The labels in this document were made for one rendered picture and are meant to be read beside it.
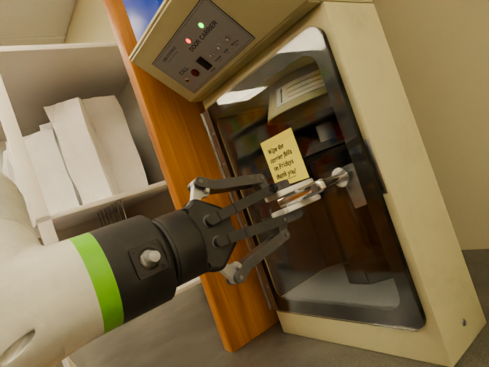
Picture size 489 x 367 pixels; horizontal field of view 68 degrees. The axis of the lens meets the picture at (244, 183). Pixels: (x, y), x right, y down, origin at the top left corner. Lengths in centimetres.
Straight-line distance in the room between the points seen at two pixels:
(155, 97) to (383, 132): 44
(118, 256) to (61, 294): 5
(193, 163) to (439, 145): 54
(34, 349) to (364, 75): 44
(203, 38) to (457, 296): 49
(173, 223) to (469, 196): 69
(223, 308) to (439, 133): 59
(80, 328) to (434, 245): 42
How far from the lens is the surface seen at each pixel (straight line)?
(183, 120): 74
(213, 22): 54
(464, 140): 89
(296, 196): 48
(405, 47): 92
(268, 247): 44
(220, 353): 78
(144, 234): 35
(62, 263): 33
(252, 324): 77
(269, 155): 57
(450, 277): 56
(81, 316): 33
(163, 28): 59
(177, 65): 64
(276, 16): 50
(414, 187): 52
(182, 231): 37
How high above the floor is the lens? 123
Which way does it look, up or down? level
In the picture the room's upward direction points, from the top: 19 degrees counter-clockwise
